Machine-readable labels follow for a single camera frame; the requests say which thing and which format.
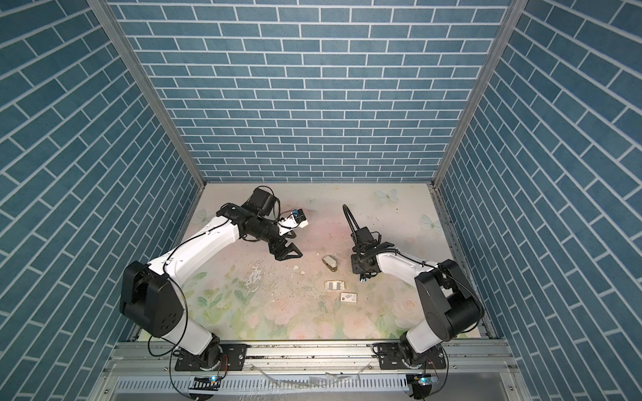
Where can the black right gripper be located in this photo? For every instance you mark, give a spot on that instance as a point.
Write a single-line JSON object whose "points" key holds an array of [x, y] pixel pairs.
{"points": [[354, 257]]}

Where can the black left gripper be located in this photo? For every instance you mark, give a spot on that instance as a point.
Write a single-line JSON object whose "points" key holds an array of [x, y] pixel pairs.
{"points": [[283, 254]]}

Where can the beige stapler base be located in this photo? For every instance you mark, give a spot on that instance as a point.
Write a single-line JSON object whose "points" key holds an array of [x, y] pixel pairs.
{"points": [[330, 262]]}

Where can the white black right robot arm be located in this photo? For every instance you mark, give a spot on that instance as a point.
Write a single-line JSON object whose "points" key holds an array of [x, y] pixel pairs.
{"points": [[449, 304]]}

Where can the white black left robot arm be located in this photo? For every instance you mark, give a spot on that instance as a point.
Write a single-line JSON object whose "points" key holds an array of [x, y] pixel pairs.
{"points": [[152, 293]]}

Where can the open staple box tray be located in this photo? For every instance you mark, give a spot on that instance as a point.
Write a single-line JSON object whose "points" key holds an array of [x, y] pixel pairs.
{"points": [[334, 285]]}

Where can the white staple box sleeve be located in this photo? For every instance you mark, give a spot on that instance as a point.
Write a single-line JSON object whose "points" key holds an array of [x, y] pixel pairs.
{"points": [[348, 297]]}

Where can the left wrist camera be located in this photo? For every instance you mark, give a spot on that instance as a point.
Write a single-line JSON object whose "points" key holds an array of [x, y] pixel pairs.
{"points": [[294, 220]]}

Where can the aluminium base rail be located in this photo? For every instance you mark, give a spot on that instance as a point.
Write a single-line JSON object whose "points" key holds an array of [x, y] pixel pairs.
{"points": [[473, 369]]}

